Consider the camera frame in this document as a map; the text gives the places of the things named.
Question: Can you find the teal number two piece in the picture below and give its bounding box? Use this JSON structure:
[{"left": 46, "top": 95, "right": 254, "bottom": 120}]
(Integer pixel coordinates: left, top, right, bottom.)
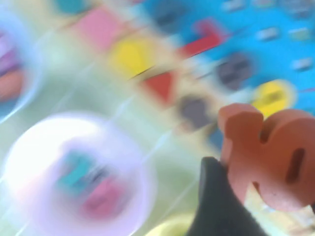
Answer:
[{"left": 58, "top": 152, "right": 96, "bottom": 192}]

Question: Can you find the pink number five piece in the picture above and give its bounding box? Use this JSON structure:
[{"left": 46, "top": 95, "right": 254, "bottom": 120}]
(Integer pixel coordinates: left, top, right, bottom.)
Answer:
[{"left": 82, "top": 180, "right": 126, "bottom": 219}]

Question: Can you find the teal heart piece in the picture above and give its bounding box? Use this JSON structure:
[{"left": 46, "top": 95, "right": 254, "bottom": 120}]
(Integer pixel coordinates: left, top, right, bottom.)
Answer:
[{"left": 55, "top": 0, "right": 87, "bottom": 14}]

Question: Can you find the light pink plastic bowl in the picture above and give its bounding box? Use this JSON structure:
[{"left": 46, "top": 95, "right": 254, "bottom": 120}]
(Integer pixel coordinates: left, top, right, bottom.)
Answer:
[{"left": 3, "top": 112, "right": 158, "bottom": 234}]

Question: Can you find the light blue plastic bowl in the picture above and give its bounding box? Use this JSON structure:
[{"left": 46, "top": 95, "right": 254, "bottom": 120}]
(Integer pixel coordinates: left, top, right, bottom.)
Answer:
[{"left": 0, "top": 4, "right": 45, "bottom": 123}]

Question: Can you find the dark blue number six piece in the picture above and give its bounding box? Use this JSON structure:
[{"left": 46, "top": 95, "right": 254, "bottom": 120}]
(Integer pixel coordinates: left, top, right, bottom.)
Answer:
[{"left": 152, "top": 2, "right": 188, "bottom": 28}]

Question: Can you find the light yellow plastic bowl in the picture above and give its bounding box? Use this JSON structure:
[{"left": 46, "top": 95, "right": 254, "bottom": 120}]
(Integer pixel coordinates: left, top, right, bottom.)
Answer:
[{"left": 145, "top": 213, "right": 195, "bottom": 236}]

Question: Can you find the red triangle piece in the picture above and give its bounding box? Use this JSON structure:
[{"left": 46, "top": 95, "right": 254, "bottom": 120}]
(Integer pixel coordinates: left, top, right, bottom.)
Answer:
[{"left": 141, "top": 72, "right": 180, "bottom": 104}]

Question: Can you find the yellow pentagon piece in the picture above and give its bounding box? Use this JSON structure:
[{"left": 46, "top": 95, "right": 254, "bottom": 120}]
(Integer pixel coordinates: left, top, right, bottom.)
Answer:
[{"left": 108, "top": 40, "right": 158, "bottom": 79}]

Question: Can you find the red number seven piece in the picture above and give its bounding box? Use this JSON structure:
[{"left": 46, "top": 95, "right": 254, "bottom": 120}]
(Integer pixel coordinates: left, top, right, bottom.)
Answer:
[{"left": 179, "top": 18, "right": 229, "bottom": 57}]

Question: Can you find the green checked tablecloth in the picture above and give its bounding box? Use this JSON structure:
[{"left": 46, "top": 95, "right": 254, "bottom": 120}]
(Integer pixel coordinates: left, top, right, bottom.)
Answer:
[{"left": 0, "top": 0, "right": 210, "bottom": 236}]

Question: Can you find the dark blue square piece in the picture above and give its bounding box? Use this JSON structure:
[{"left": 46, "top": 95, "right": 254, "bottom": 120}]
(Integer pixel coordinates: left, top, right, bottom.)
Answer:
[{"left": 209, "top": 125, "right": 224, "bottom": 150}]

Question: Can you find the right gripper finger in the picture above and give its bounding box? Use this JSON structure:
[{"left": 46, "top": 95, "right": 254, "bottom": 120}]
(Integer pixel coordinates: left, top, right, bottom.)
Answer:
[{"left": 186, "top": 156, "right": 271, "bottom": 236}]

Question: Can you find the pink trapezoid piece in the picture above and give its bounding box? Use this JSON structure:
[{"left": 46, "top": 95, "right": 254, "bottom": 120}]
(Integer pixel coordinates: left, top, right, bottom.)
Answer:
[{"left": 71, "top": 6, "right": 128, "bottom": 50}]

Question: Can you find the yellow number nine piece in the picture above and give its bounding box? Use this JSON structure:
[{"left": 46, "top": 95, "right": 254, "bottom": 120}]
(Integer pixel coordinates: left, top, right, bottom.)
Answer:
[{"left": 252, "top": 80, "right": 297, "bottom": 116}]

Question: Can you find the blue wooden puzzle board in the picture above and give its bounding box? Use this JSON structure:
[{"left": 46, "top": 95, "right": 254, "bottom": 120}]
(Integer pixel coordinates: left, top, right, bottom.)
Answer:
[{"left": 49, "top": 0, "right": 315, "bottom": 236}]

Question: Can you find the orange number ten piece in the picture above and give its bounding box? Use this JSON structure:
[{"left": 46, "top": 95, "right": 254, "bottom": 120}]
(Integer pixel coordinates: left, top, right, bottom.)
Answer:
[{"left": 218, "top": 103, "right": 315, "bottom": 213}]

